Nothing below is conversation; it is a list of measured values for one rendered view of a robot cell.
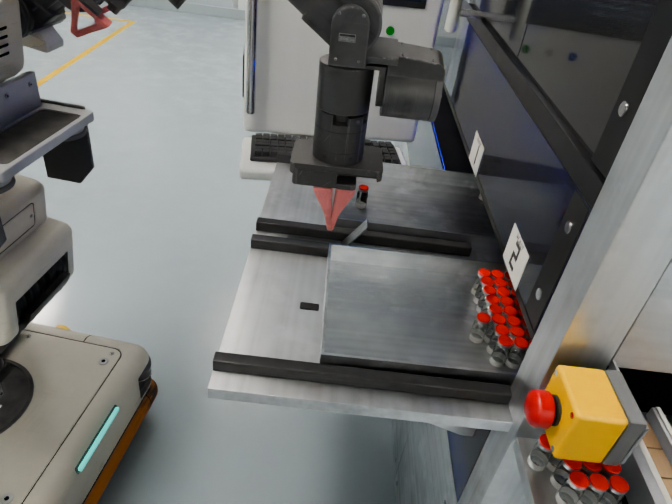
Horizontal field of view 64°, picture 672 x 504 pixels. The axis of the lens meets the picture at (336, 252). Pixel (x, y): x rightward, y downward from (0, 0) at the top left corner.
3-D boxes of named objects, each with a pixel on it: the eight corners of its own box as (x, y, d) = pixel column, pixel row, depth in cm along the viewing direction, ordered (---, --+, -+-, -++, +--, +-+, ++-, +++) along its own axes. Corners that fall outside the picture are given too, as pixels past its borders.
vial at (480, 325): (481, 334, 83) (489, 312, 81) (484, 344, 81) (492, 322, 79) (467, 333, 83) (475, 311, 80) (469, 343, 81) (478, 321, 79)
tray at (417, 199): (485, 189, 124) (489, 175, 121) (509, 255, 102) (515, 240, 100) (338, 170, 123) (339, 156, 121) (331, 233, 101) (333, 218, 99)
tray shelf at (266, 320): (479, 186, 129) (481, 179, 128) (567, 439, 72) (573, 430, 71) (279, 161, 127) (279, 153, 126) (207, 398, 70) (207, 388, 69)
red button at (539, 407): (550, 407, 61) (563, 384, 59) (560, 438, 58) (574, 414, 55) (517, 404, 61) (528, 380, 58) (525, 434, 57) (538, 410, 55)
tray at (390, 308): (516, 280, 96) (523, 265, 94) (561, 397, 75) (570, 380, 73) (327, 259, 95) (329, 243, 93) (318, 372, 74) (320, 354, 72)
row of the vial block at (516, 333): (495, 291, 93) (502, 270, 90) (520, 370, 78) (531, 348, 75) (482, 289, 92) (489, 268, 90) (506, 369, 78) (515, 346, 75)
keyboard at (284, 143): (393, 147, 154) (394, 139, 153) (402, 170, 143) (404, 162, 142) (251, 138, 149) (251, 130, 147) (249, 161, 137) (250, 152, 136)
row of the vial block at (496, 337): (482, 289, 92) (489, 268, 90) (505, 369, 78) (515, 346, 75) (469, 288, 92) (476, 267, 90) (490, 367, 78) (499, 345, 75)
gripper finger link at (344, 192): (348, 245, 64) (357, 174, 59) (288, 239, 64) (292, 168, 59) (349, 215, 70) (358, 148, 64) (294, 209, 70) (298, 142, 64)
